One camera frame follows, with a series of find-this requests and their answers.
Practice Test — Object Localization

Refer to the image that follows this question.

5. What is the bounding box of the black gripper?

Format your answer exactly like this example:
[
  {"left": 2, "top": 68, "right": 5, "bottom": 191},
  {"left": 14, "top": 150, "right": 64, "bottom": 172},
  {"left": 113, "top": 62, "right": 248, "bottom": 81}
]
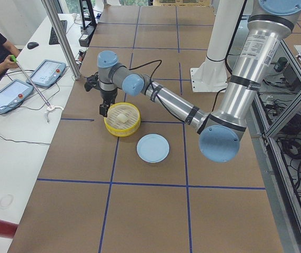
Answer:
[{"left": 99, "top": 89, "right": 117, "bottom": 117}]

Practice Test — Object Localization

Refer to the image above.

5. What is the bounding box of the white steamed bun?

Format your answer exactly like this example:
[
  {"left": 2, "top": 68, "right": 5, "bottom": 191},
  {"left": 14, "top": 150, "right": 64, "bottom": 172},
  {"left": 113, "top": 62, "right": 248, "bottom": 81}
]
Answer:
[{"left": 117, "top": 113, "right": 128, "bottom": 123}]

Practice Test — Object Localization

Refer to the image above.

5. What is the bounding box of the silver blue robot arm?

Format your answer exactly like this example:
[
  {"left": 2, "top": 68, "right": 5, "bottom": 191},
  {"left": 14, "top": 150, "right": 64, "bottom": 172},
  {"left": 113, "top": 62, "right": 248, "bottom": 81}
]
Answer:
[{"left": 97, "top": 1, "right": 301, "bottom": 162}]

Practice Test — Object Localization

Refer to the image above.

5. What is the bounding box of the white steamer liner cloth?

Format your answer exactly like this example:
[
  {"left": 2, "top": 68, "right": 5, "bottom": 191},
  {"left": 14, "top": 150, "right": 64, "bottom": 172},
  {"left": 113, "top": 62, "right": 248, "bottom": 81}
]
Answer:
[{"left": 105, "top": 103, "right": 140, "bottom": 130}]

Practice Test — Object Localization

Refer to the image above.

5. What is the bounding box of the yellow bamboo steamer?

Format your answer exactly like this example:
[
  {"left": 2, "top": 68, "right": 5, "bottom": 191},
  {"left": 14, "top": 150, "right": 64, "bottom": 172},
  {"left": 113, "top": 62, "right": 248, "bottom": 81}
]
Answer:
[{"left": 104, "top": 102, "right": 141, "bottom": 137}]

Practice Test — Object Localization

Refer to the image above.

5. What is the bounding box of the light blue plate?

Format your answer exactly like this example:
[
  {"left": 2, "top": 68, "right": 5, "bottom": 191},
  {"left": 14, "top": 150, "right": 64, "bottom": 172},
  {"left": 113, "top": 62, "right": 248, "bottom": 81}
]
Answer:
[{"left": 136, "top": 133, "right": 169, "bottom": 163}]

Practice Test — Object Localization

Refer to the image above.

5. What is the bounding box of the far blue teach pendant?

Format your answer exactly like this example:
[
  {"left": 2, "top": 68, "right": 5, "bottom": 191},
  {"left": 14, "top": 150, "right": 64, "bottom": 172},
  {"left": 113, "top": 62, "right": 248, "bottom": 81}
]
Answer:
[{"left": 30, "top": 59, "right": 66, "bottom": 88}]

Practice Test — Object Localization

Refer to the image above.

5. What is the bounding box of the blue teach pendant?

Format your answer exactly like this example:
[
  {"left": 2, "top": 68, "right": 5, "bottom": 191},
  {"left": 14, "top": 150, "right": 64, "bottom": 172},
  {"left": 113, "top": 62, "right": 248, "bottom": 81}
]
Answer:
[
  {"left": 30, "top": 59, "right": 66, "bottom": 88},
  {"left": 0, "top": 79, "right": 34, "bottom": 113}
]

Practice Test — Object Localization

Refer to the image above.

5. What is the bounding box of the black box device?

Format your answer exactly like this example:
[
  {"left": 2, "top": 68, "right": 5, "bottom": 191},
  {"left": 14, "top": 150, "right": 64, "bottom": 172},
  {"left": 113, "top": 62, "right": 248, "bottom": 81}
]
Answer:
[{"left": 78, "top": 26, "right": 95, "bottom": 47}]

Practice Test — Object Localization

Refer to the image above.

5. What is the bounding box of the black keyboard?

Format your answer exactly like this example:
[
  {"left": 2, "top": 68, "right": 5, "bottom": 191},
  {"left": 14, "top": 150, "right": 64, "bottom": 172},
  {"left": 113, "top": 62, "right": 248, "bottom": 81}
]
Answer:
[{"left": 48, "top": 20, "right": 68, "bottom": 45}]

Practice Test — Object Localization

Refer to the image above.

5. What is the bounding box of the near blue teach pendant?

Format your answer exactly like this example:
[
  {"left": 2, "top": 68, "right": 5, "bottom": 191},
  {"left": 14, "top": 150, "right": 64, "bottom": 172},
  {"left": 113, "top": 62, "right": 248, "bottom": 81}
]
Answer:
[{"left": 0, "top": 79, "right": 34, "bottom": 113}]

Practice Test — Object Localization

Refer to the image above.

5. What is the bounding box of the black computer mouse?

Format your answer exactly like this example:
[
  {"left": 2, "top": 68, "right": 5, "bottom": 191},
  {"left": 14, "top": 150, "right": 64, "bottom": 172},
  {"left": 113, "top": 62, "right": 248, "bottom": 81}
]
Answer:
[{"left": 27, "top": 42, "right": 39, "bottom": 50}]

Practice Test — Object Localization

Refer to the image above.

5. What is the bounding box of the metal reacher stick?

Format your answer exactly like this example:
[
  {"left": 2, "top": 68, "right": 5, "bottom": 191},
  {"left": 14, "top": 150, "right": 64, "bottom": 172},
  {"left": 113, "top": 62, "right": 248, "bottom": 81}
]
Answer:
[{"left": 10, "top": 55, "right": 64, "bottom": 123}]

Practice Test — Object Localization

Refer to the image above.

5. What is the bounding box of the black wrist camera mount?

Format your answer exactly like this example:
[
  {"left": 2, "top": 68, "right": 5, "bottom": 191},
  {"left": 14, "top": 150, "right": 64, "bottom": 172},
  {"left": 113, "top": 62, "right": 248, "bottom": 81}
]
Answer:
[{"left": 84, "top": 73, "right": 100, "bottom": 92}]

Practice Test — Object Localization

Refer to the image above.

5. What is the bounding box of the black camera cable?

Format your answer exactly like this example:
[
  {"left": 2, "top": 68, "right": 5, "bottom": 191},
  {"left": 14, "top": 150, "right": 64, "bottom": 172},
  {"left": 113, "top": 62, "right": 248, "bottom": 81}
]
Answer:
[{"left": 126, "top": 60, "right": 163, "bottom": 80}]

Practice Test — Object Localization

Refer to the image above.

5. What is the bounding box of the aluminium frame post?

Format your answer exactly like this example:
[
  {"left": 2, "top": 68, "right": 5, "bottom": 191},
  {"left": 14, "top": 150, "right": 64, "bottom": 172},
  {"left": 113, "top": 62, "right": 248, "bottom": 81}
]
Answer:
[{"left": 41, "top": 0, "right": 81, "bottom": 80}]

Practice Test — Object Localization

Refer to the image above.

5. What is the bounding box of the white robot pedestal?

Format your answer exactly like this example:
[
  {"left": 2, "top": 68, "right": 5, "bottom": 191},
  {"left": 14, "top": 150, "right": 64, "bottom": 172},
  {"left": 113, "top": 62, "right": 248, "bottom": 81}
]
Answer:
[{"left": 190, "top": 0, "right": 245, "bottom": 92}]

